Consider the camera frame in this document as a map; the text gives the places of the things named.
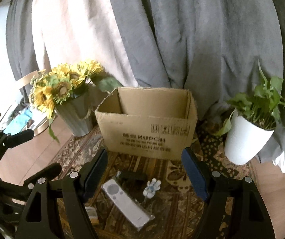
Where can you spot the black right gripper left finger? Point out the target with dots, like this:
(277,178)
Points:
(41,218)

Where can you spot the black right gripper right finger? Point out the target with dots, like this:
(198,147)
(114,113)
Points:
(249,216)

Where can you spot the white jar yellow lid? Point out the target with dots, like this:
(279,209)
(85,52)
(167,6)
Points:
(92,214)

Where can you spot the white remote control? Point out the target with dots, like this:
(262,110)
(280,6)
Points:
(130,208)

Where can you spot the white plant pot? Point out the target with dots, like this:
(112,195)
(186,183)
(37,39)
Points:
(244,140)

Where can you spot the patterned round rug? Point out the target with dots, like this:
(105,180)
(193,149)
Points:
(176,207)

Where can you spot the sunflower bouquet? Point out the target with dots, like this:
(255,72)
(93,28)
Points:
(67,81)

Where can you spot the grey ribbed vase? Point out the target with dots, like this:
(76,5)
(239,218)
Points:
(76,113)

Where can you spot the black rectangular object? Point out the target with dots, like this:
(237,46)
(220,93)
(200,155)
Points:
(133,183)

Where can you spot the small white blue figurine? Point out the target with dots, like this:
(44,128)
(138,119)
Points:
(152,187)

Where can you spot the green potted plant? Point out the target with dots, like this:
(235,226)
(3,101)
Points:
(261,108)

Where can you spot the cardboard box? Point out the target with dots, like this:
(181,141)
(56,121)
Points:
(148,122)

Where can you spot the white sheer curtain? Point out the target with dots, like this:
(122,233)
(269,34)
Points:
(69,31)

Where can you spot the grey curtain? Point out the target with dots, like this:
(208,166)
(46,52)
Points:
(211,47)

